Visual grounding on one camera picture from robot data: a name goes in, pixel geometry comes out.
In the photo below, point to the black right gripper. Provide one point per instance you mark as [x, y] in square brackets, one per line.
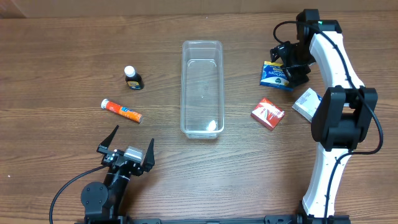
[295, 73]

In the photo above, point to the dark bottle white cap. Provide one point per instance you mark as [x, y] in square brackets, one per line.
[133, 79]

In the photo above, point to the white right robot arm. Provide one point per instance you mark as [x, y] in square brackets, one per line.
[342, 119]

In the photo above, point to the white plaster box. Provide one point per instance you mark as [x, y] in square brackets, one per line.
[307, 104]

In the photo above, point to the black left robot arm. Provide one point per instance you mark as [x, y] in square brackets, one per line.
[102, 200]

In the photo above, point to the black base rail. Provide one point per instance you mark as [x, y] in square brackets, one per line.
[268, 219]

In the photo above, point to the clear plastic container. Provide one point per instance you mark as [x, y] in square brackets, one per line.
[202, 89]

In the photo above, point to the red white small box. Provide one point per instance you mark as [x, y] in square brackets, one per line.
[268, 114]

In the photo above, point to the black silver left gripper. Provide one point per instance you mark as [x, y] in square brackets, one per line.
[104, 149]

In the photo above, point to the orange tablet tube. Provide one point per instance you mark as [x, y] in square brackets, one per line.
[120, 110]

